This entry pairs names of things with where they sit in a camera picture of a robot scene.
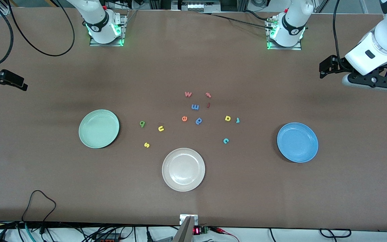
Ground light green plate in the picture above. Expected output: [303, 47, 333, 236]
[79, 109, 120, 149]

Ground grey camera pole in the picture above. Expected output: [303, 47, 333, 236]
[173, 216, 196, 242]

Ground white bracket plate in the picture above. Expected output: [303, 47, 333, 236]
[179, 214, 199, 226]

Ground black coiled cable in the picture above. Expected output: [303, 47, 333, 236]
[319, 228, 352, 238]

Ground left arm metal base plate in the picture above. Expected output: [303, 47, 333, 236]
[266, 17, 302, 51]

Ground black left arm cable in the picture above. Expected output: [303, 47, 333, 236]
[333, 0, 343, 62]

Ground blue plate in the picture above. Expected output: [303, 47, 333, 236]
[277, 122, 319, 163]

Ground red wire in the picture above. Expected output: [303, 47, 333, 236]
[212, 227, 240, 242]

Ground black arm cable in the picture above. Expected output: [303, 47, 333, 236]
[8, 0, 76, 57]
[333, 0, 343, 62]

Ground aluminium frame with electronics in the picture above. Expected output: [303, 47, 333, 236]
[172, 0, 221, 12]

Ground black cable across table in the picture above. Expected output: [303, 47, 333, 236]
[200, 12, 274, 30]

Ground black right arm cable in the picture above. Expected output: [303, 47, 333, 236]
[8, 0, 76, 57]

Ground thin black cable loop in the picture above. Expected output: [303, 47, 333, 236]
[21, 190, 57, 233]

